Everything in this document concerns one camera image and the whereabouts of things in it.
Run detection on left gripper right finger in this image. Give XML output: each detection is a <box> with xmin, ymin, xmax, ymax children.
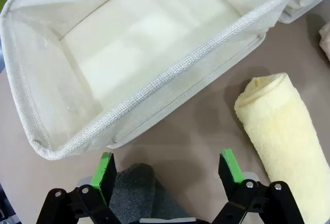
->
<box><xmin>211</xmin><ymin>148</ymin><xmax>305</xmax><ymax>224</ymax></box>

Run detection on grey towel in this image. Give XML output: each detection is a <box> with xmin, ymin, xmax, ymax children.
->
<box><xmin>109</xmin><ymin>163</ymin><xmax>190</xmax><ymax>221</ymax></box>

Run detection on cream towel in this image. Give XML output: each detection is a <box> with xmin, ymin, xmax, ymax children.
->
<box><xmin>318</xmin><ymin>23</ymin><xmax>330</xmax><ymax>67</ymax></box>

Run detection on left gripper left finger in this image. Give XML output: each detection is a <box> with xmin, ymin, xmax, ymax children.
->
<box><xmin>36</xmin><ymin>151</ymin><xmax>122</xmax><ymax>224</ymax></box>

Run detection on yellow rolled towel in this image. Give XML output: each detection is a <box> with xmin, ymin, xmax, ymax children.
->
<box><xmin>234</xmin><ymin>72</ymin><xmax>330</xmax><ymax>224</ymax></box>

